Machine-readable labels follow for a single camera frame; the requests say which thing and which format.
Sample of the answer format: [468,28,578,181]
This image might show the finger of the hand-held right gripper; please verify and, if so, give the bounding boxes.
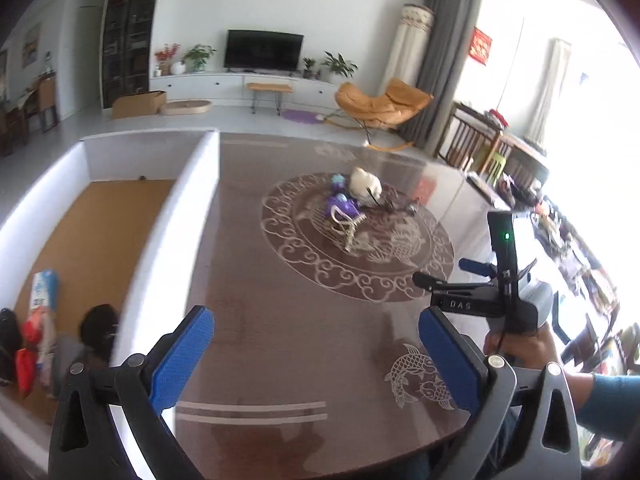
[459,258,497,279]
[412,271,496,296]

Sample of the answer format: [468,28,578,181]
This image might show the black flat television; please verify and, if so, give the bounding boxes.
[224,29,305,72]

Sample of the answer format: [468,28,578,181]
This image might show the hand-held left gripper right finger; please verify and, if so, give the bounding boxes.
[418,306,584,480]

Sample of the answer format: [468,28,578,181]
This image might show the purple mat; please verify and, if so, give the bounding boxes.
[280,108,324,125]

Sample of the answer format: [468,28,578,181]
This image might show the person's right hand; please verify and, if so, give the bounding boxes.
[482,322,566,371]

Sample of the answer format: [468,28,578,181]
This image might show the wooden bench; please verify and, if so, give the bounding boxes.
[246,81,294,116]

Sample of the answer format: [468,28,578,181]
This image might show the red flower arrangement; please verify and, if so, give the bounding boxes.
[154,42,182,76]

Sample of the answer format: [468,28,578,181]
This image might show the white sheer curtain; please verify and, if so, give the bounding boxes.
[525,37,572,142]

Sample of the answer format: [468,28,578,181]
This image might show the leafy potted plant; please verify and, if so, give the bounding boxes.
[320,51,359,84]

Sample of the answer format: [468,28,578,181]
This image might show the black cord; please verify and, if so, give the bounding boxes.
[369,187,422,217]

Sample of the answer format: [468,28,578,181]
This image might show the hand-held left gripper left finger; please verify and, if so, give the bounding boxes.
[47,305,217,480]

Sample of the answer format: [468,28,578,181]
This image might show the beige cat scratcher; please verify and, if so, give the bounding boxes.
[161,100,213,116]

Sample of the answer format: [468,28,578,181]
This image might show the brown patterned desktop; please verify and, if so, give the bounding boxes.
[172,132,506,480]

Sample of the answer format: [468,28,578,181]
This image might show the black fuzzy scrunchie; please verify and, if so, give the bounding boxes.
[80,303,121,362]

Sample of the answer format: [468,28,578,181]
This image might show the purple toy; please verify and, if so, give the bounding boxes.
[325,192,361,222]

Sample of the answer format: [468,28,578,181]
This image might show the orange rocking chair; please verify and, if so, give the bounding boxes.
[334,77,435,154]

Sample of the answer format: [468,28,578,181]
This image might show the person's right forearm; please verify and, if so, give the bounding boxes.
[561,360,640,433]

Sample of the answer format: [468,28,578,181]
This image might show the wooden side cabinet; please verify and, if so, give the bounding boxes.
[435,101,551,187]

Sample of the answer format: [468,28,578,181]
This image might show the brown cardboard box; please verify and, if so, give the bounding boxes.
[111,90,167,120]

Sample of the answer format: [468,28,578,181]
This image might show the red packet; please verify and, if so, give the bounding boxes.
[15,317,42,400]

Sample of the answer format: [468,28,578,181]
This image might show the black cloth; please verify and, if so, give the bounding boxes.
[0,307,23,387]

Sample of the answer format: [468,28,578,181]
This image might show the dark glass bookcase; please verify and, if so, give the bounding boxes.
[100,0,166,110]

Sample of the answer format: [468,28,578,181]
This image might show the white tower air conditioner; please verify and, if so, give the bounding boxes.
[390,4,436,97]

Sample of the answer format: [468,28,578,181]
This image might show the grey curtain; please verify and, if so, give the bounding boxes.
[397,0,484,149]

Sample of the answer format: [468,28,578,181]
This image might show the wall picture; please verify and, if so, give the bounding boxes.
[21,22,42,69]

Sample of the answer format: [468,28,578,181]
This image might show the blue white toothpaste box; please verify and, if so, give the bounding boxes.
[29,269,61,391]

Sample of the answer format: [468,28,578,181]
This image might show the wooden dining table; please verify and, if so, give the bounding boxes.
[0,95,38,157]

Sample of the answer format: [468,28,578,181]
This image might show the green potted plant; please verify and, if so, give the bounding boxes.
[182,44,217,73]

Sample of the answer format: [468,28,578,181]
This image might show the cluttered low shelf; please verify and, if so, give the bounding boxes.
[465,170,640,378]

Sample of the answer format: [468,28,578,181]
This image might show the wooden dining chair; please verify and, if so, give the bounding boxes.
[36,72,61,134]

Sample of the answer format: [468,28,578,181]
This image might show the white television cabinet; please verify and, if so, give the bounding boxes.
[150,71,346,111]

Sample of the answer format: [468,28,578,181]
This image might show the red window decoration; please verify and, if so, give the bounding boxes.
[470,26,494,66]

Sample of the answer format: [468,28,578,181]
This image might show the green stool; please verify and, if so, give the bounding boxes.
[484,152,510,177]

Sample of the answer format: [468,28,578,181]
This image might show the large white cardboard box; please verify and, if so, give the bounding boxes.
[0,129,221,480]

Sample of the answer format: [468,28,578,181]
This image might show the white plush toy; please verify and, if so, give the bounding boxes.
[348,166,384,207]

